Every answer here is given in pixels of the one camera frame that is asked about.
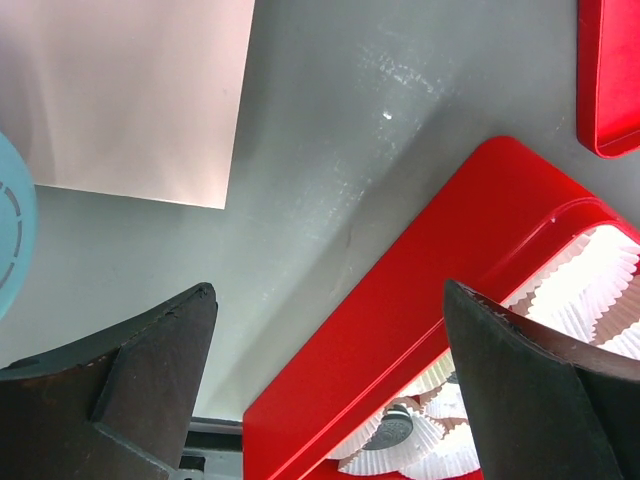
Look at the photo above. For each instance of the white paper cup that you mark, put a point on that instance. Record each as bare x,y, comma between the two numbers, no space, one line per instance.
436,374
626,343
455,455
444,402
354,460
589,290

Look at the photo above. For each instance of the black sandwich cookie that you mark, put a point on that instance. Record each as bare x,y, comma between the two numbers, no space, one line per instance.
396,426

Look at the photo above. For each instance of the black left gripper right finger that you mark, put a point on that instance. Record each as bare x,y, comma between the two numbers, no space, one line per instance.
541,404

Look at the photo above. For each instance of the red box lid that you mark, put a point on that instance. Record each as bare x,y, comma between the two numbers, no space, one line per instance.
607,80

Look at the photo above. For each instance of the red cookie box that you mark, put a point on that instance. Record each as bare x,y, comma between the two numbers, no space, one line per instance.
503,215

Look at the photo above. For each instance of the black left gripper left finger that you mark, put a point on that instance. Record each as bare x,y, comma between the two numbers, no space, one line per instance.
116,404

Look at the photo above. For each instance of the light blue headphones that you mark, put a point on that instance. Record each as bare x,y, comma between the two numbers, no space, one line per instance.
19,222

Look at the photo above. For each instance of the pink notebook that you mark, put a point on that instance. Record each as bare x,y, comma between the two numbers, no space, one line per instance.
129,98

